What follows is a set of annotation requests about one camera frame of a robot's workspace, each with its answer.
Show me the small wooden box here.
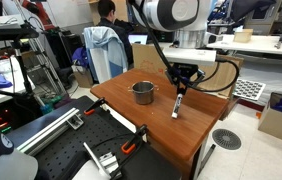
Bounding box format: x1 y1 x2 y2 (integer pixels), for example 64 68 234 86
233 28 254 44

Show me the black marker with white label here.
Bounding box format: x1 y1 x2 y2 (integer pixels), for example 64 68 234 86
171 92 185 120

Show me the aluminium extrusion rail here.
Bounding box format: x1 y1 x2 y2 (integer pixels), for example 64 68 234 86
15 107 85 157
82 141 123 180

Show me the silver metal pot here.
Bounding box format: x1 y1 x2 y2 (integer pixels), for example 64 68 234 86
127 80 160 106

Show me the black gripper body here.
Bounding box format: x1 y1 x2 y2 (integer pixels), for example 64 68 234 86
166 63 205 86

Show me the checkerboard calibration board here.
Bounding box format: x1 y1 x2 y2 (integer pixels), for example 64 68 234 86
232 78 267 102

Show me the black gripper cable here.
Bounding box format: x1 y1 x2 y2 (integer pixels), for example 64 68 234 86
129 0 241 94

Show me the grey metal table frame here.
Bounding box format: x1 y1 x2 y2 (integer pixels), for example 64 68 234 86
189 143 217 180

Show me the brown cardboard sheet red print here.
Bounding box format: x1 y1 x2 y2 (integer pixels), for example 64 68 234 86
131 43 245 99

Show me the person in black jacket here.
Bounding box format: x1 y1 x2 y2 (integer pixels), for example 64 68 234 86
95 0 136 68

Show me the long white work table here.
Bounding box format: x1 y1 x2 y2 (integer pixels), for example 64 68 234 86
207 33 282 57

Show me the black perforated breadboard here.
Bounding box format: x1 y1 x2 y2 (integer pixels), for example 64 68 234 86
5 95 182 180

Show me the purple backpack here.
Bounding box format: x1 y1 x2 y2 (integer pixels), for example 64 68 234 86
71 46 90 68

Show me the light blue jacket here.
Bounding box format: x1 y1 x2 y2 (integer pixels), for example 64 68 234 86
83 25 129 80

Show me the black stereo camera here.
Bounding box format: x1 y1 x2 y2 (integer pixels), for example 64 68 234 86
0 23 40 43

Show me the thin black breadboard cable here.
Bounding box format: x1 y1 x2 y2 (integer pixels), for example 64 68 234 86
90 131 145 180

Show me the blue-white jacket on chair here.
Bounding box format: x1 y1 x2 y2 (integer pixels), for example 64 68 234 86
82 25 129 84

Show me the black orange bar clamp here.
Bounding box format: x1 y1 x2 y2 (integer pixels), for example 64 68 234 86
83 97 108 117
120 124 149 155

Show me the round metal floor drain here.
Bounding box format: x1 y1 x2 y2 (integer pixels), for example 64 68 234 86
211 128 243 151

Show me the black camera tripod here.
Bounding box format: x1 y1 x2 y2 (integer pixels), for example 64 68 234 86
10 39 37 101

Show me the metal stepladder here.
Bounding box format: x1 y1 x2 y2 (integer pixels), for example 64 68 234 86
12 0 69 98

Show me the large open cardboard box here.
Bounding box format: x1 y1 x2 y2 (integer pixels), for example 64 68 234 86
257 91 282 147

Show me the small brown cardboard box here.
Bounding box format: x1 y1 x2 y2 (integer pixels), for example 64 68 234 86
71 64 94 89

